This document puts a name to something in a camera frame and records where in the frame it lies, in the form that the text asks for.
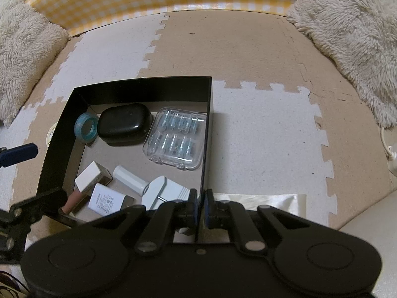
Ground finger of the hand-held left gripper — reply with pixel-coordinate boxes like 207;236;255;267
0;143;38;169
0;190;68;263

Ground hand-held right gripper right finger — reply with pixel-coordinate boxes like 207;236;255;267
203;188;314;253

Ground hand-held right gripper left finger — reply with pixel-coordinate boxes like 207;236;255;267
84;188;199;257

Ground white plug adapter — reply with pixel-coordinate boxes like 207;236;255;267
142;175;190;211

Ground black cardboard box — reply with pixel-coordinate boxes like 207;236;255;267
36;76;215;244

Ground pink lip gloss white cap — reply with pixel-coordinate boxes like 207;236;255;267
61;161;113;215

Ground blue tape ring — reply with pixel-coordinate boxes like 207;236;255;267
74;113;100;143

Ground white charger printed label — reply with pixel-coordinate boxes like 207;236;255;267
88;183;137;218

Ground white cylinder bottle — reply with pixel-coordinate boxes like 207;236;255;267
112;165;150;197

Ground black oval case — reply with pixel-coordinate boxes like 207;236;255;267
97;103;152;145

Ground white foam puzzle mat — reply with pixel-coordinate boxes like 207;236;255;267
0;104;42;207
213;81;338;227
42;14;169;106

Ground white tape roll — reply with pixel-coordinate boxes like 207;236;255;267
46;122;58;147

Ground glossy clear tape strip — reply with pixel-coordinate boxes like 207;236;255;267
214;192;307;221

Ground clear plastic case blue pieces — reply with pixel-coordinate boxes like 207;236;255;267
143;107;208;171

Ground fluffy cream cushion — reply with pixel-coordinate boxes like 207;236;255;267
0;0;69;128
285;0;397;129

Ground beige foam puzzle mat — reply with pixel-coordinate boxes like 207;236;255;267
22;36;84;112
136;9;311;94
292;22;393;228

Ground cream smooth sheet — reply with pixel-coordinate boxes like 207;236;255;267
338;189;397;298

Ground white power adapter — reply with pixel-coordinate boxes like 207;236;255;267
388;143;397;174

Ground dark cable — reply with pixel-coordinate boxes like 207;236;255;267
0;270;29;298

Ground white cable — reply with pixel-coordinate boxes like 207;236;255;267
380;126;397;162

